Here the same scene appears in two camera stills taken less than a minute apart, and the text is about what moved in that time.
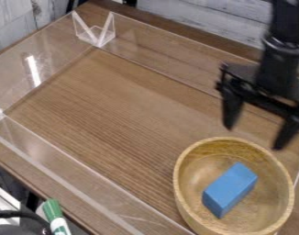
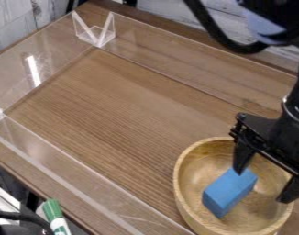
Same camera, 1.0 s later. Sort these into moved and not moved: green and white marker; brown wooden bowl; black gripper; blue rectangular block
Moved: black gripper
Not moved: green and white marker; brown wooden bowl; blue rectangular block
